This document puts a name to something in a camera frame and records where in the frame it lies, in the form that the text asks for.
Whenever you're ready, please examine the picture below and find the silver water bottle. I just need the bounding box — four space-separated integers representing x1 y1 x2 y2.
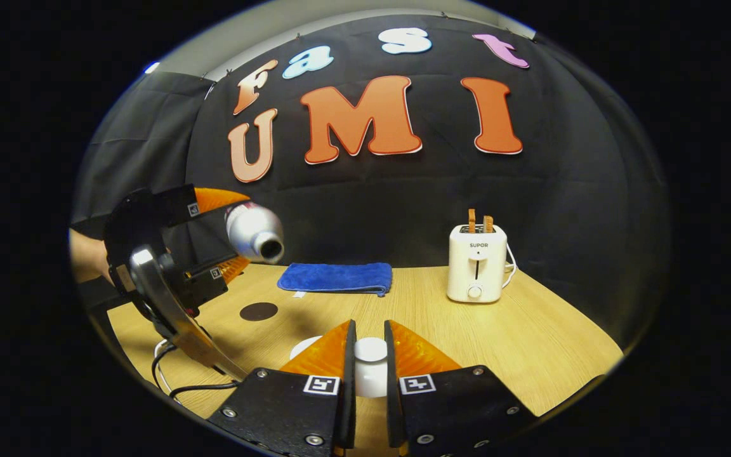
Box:
225 202 285 264

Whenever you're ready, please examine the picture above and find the dark round coaster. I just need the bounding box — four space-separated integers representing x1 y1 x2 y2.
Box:
240 302 279 321

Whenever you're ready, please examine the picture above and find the black backdrop cloth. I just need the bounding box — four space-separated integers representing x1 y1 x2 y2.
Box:
74 13 671 347

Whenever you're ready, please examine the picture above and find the white teacup lid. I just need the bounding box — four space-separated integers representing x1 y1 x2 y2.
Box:
354 337 389 398

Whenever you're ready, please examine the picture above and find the blue towel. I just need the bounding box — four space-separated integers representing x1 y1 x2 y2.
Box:
277 262 393 297

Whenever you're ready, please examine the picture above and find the white toaster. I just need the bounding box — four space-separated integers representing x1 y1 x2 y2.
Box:
447 223 508 303

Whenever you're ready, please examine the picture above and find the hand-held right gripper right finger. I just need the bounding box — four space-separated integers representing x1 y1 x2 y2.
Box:
383 319 537 457

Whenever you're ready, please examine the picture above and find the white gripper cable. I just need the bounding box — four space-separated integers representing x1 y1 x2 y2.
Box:
154 339 179 397

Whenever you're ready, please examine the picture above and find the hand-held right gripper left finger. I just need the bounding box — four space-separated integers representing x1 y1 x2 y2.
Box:
207 319 357 457

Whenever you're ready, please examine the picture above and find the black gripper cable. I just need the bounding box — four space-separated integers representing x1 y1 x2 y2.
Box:
152 341 240 399

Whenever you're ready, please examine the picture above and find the white teacup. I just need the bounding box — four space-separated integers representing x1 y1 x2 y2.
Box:
289 335 324 360

